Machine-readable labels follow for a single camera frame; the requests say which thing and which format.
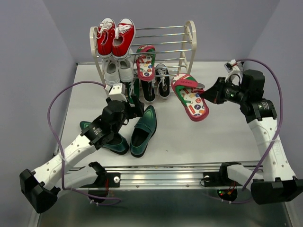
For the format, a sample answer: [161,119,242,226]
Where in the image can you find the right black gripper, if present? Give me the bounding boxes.
[198,77,248,105]

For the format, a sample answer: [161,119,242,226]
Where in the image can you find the pink patterned flip-flop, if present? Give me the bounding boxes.
[171,73,209,122]
[136,45,156,82]

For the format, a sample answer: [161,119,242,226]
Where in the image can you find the black canvas sneaker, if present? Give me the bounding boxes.
[141,80,155,103]
[155,63,170,99]

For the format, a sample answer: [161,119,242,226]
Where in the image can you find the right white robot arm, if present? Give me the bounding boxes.
[201,70,303,205]

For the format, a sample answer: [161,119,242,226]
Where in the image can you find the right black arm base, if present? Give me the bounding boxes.
[200,172,239,202]

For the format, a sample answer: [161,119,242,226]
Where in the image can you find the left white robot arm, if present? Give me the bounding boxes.
[19,95,144,214]

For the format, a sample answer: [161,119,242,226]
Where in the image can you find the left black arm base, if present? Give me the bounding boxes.
[81,172,121,198]

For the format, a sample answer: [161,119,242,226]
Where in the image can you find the cream metal shoe rack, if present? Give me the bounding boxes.
[89,20,197,99]

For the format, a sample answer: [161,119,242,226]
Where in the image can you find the right green canvas sneaker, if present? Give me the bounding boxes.
[125,76,140,104]

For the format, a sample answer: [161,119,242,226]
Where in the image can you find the right green leather loafer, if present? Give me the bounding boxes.
[130,105,157,158]

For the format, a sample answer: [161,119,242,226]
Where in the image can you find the green leather loafer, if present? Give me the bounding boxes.
[80,119,129,155]
[130,105,157,158]

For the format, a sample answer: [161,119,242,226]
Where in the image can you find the right white sneaker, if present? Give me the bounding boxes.
[118,55,135,83]

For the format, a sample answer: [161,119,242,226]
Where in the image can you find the white sneaker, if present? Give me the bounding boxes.
[102,58,120,87]
[118,55,135,83]

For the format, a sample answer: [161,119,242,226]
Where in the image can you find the left green leather loafer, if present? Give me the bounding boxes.
[80,119,129,155]

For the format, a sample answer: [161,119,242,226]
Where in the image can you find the left white sneaker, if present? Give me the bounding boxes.
[102,58,120,87]

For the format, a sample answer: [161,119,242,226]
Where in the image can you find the right red canvas sneaker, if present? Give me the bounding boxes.
[112,18,136,61]

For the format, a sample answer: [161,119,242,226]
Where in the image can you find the red canvas sneaker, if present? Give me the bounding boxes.
[112,18,136,61]
[97,18,116,58]

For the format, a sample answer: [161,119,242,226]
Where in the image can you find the left red canvas sneaker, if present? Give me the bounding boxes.
[97,18,116,58]

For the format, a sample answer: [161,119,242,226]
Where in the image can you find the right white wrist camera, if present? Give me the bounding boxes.
[224,59,243,82]

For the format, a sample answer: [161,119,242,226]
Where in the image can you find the aluminium mounting rail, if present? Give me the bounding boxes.
[66,163,263,190]

